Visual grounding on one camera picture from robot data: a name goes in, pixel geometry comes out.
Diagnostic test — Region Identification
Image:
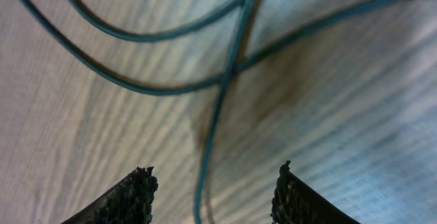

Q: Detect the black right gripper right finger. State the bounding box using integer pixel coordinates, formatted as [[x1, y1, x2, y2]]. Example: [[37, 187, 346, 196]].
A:
[[270, 161, 358, 224]]

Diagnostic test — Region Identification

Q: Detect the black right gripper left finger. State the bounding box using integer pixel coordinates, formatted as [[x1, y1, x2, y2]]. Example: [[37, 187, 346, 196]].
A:
[[62, 167, 158, 224]]

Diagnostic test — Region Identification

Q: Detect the black charger cable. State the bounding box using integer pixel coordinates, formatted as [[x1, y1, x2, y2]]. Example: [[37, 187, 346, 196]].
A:
[[3, 0, 437, 224]]

